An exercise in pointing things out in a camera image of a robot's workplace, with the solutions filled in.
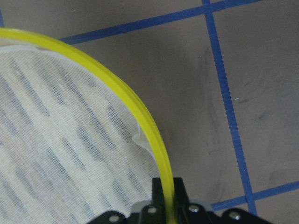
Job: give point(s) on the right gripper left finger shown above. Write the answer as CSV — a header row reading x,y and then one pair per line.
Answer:
x,y
145,212

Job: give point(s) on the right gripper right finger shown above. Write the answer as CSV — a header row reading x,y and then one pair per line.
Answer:
x,y
195,213

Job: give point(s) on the yellow steamer basket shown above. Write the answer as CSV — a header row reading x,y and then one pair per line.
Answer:
x,y
130,93

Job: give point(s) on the white steamer cloth liner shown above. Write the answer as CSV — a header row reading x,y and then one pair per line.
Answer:
x,y
58,140

